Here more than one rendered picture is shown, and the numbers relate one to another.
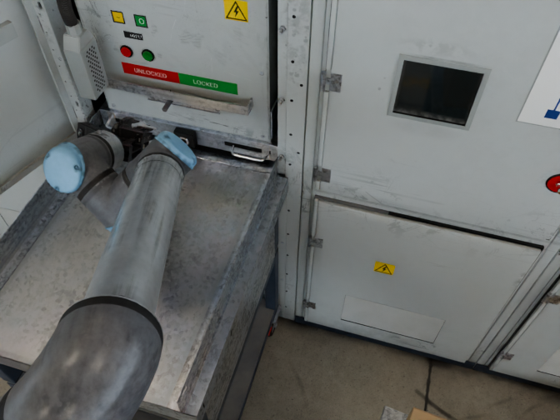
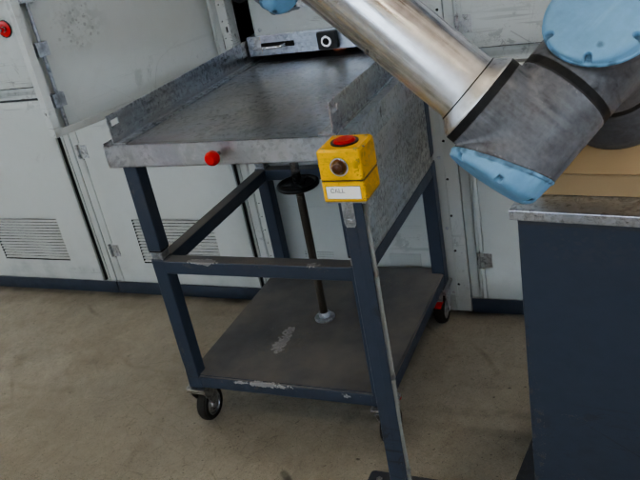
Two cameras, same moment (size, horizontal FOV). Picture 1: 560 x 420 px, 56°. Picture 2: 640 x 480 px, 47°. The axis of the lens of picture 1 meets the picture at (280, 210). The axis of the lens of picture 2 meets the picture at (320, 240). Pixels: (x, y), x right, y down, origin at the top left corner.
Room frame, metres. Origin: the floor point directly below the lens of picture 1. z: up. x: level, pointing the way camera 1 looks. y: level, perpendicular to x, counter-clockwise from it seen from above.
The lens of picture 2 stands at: (-1.09, 0.00, 1.30)
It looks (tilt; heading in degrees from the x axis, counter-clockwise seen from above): 25 degrees down; 11
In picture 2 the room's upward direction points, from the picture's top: 11 degrees counter-clockwise
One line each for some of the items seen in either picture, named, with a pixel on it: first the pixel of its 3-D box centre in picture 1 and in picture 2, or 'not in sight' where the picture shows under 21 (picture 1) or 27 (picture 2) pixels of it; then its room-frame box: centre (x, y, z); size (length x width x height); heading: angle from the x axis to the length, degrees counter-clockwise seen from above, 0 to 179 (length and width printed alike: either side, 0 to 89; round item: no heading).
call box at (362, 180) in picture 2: not in sight; (349, 168); (0.14, 0.15, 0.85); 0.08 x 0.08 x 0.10; 74
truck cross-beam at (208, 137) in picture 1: (190, 129); (331, 37); (1.13, 0.26, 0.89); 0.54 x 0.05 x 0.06; 74
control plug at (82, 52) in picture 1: (86, 62); not in sight; (1.11, 0.48, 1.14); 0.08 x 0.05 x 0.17; 164
